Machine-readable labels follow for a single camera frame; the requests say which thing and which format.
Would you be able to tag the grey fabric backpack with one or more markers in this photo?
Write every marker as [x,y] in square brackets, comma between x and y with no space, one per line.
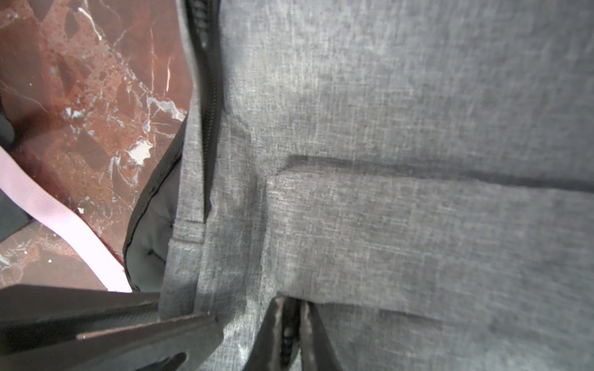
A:
[421,171]

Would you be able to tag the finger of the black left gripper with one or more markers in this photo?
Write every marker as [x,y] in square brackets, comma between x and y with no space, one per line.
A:
[50,328]

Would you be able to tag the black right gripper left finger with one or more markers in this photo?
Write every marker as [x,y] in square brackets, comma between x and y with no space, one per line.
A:
[276,344]

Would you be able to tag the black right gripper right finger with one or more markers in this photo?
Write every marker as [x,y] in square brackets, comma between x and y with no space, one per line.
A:
[317,353]

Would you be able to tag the pink backpack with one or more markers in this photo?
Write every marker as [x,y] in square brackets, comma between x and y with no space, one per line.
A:
[43,207]

